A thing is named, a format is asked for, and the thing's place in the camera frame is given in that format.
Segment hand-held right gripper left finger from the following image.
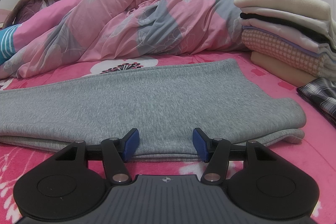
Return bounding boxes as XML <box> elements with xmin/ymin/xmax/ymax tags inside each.
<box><xmin>55</xmin><ymin>128</ymin><xmax>139</xmax><ymax>184</ymax></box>

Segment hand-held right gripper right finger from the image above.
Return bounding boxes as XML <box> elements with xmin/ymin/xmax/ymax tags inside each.
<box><xmin>192</xmin><ymin>128</ymin><xmax>275</xmax><ymax>185</ymax></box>

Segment grey sweatpants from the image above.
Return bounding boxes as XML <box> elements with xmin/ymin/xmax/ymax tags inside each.
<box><xmin>0</xmin><ymin>58</ymin><xmax>307</xmax><ymax>163</ymax></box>

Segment stack of folded clothes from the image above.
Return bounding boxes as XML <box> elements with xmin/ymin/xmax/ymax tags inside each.
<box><xmin>234</xmin><ymin>0</ymin><xmax>336</xmax><ymax>85</ymax></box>

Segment pink grey floral duvet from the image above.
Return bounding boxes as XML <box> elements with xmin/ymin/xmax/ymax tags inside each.
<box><xmin>0</xmin><ymin>0</ymin><xmax>252</xmax><ymax>80</ymax></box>

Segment black white plaid shirt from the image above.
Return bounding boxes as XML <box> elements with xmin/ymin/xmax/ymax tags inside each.
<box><xmin>297</xmin><ymin>77</ymin><xmax>336</xmax><ymax>130</ymax></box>

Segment blue pink striped quilt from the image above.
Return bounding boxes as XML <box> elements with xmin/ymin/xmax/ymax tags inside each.
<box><xmin>0</xmin><ymin>0</ymin><xmax>91</xmax><ymax>67</ymax></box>

